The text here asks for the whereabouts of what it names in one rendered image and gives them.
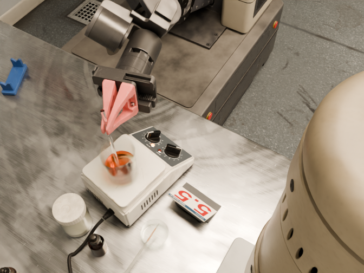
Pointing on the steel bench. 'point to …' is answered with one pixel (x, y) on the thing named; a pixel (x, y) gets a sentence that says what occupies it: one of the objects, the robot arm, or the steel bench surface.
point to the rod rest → (14, 78)
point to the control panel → (161, 147)
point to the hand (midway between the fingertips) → (106, 127)
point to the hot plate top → (117, 196)
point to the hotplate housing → (124, 215)
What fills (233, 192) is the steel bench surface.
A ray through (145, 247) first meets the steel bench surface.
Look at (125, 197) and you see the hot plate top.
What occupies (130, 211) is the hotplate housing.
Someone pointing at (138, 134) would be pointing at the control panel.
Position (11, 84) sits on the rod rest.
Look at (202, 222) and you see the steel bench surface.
